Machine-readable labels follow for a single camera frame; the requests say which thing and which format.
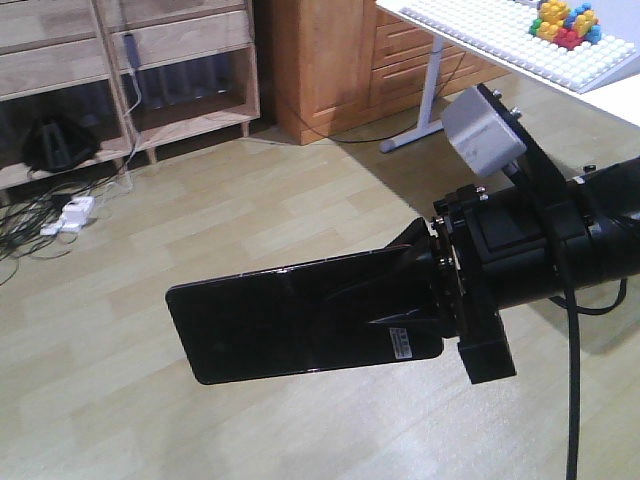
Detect black bag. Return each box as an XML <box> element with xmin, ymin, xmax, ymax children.
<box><xmin>21</xmin><ymin>115</ymin><xmax>100</xmax><ymax>173</ymax></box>

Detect white desk leg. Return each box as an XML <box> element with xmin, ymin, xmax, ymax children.
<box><xmin>379</xmin><ymin>35</ymin><xmax>444</xmax><ymax>153</ymax></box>

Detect wooden shelf unit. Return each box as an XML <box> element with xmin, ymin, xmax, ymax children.
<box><xmin>1</xmin><ymin>1</ymin><xmax>260</xmax><ymax>189</ymax></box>

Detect black camera cable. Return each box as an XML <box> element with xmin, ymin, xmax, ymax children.
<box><xmin>504</xmin><ymin>159</ymin><xmax>629</xmax><ymax>480</ymax></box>

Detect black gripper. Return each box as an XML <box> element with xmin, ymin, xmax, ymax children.
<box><xmin>323</xmin><ymin>182</ymin><xmax>599</xmax><ymax>385</ymax></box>

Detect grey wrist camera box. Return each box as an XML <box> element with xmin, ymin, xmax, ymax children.
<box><xmin>440</xmin><ymin>84</ymin><xmax>526</xmax><ymax>177</ymax></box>

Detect white building block baseplate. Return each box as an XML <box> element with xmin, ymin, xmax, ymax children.
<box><xmin>387</xmin><ymin>1</ymin><xmax>639</xmax><ymax>94</ymax></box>

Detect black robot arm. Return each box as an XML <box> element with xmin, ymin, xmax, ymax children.
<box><xmin>335</xmin><ymin>160</ymin><xmax>639</xmax><ymax>383</ymax></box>

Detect wooden drawer cabinet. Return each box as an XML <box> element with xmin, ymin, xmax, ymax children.
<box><xmin>269</xmin><ymin>0</ymin><xmax>511</xmax><ymax>146</ymax></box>

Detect colourful toy block pile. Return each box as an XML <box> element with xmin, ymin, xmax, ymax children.
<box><xmin>528</xmin><ymin>0</ymin><xmax>602</xmax><ymax>51</ymax></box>

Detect black foldable smartphone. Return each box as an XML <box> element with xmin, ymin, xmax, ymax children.
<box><xmin>165</xmin><ymin>254</ymin><xmax>444</xmax><ymax>385</ymax></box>

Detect white power strip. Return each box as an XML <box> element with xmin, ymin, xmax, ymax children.
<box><xmin>40</xmin><ymin>194</ymin><xmax>96</xmax><ymax>236</ymax></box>

